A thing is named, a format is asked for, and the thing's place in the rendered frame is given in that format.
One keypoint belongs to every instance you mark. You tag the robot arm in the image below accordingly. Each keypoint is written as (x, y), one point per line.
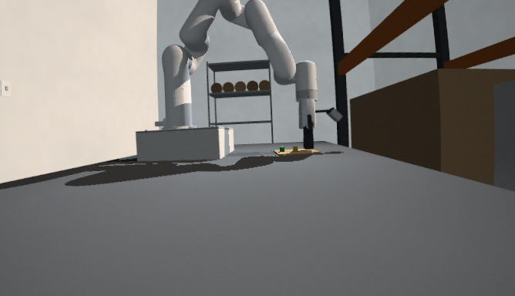
(176, 59)

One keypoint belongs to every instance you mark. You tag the tan square mat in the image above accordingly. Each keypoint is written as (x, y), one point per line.
(291, 152)

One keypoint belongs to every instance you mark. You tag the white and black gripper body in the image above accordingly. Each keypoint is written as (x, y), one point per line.
(306, 107)

